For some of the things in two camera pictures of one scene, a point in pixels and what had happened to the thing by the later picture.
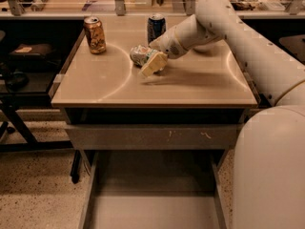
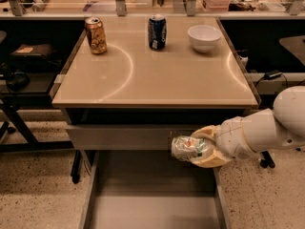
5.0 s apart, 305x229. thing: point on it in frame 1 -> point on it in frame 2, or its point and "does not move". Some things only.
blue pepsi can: x=156 y=26 does not move
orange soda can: x=94 y=32 does not move
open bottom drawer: x=153 y=189 does not move
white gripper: x=167 y=44 -> x=229 y=136
